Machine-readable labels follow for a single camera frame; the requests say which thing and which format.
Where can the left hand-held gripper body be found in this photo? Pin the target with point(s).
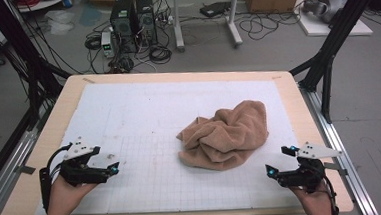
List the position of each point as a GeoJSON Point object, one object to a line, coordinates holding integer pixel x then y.
{"type": "Point", "coordinates": [79, 174]}

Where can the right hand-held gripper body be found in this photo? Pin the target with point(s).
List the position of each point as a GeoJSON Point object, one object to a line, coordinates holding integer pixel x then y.
{"type": "Point", "coordinates": [308, 175]}

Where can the brown towel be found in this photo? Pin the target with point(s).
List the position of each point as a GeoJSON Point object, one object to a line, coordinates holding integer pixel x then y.
{"type": "Point", "coordinates": [227, 135]}

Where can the person's right hand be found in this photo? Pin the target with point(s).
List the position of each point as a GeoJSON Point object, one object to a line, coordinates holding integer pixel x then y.
{"type": "Point", "coordinates": [314, 200]}

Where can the person's left hand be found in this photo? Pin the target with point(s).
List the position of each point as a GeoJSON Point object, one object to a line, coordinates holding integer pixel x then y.
{"type": "Point", "coordinates": [64, 202]}

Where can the grey tape piece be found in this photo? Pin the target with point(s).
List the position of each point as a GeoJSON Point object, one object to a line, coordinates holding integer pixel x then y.
{"type": "Point", "coordinates": [335, 167]}
{"type": "Point", "coordinates": [25, 169]}

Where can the white grid mat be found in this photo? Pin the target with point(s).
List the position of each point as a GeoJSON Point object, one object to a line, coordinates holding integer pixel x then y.
{"type": "Point", "coordinates": [251, 90]}

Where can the tan tape strip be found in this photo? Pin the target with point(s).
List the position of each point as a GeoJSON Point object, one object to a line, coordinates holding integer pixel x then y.
{"type": "Point", "coordinates": [88, 80]}

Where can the white power supply unit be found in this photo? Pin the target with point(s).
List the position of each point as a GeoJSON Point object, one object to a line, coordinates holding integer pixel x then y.
{"type": "Point", "coordinates": [107, 44]}

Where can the white floor board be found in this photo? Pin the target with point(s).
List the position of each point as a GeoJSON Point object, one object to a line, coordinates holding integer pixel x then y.
{"type": "Point", "coordinates": [317, 28]}

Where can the large black computer tower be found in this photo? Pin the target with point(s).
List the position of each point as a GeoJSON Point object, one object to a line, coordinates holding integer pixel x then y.
{"type": "Point", "coordinates": [123, 21]}

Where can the slim black computer tower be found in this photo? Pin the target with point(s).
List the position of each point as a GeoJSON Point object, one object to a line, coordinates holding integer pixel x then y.
{"type": "Point", "coordinates": [146, 20]}

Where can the grey rounded device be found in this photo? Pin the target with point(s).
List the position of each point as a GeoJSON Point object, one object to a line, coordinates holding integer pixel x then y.
{"type": "Point", "coordinates": [329, 4]}

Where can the round white table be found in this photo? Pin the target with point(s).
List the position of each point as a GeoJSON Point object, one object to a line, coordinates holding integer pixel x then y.
{"type": "Point", "coordinates": [42, 3]}

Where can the black flat device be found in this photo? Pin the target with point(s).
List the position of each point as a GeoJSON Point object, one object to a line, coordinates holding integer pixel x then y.
{"type": "Point", "coordinates": [215, 9]}

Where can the aluminium rail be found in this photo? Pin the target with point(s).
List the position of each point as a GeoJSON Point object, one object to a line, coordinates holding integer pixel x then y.
{"type": "Point", "coordinates": [14, 158]}
{"type": "Point", "coordinates": [330, 135]}

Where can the black metal frame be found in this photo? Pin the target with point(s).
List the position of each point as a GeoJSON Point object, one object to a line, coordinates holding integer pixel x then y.
{"type": "Point", "coordinates": [10, 31]}
{"type": "Point", "coordinates": [342, 28]}

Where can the white desk frame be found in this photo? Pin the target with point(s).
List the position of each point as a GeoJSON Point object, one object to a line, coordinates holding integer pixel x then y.
{"type": "Point", "coordinates": [177, 21]}

